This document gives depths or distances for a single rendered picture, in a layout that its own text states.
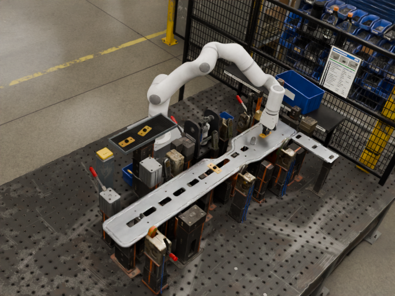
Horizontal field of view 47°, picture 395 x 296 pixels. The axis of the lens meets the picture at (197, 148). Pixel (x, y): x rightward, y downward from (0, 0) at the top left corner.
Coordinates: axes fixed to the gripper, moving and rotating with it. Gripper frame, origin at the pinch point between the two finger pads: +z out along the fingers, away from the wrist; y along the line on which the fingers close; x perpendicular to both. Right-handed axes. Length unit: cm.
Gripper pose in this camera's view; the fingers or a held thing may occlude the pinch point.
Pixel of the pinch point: (265, 131)
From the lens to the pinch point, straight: 277.8
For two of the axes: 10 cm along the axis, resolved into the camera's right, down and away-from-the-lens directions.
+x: 6.9, -4.2, 5.9
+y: 7.1, 5.2, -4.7
